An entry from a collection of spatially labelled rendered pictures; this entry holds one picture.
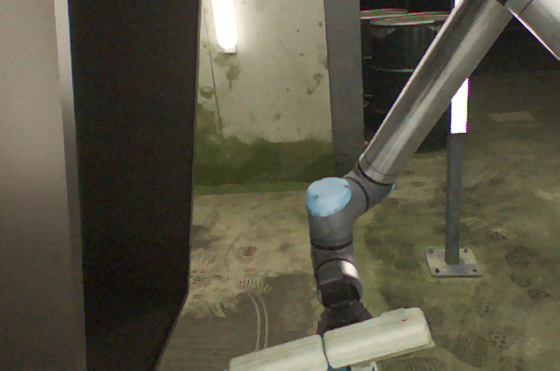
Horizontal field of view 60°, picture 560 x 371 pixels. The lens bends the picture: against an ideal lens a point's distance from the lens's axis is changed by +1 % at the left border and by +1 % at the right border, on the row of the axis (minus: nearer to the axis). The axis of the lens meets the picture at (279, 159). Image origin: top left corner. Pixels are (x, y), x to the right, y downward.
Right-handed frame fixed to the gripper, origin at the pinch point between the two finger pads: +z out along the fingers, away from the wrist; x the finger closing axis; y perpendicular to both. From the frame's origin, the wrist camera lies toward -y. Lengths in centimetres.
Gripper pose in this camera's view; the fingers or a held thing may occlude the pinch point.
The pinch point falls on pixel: (352, 365)
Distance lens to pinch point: 80.0
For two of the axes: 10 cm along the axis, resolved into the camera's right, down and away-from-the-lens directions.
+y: 3.3, 8.8, 3.4
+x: -9.5, 3.1, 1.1
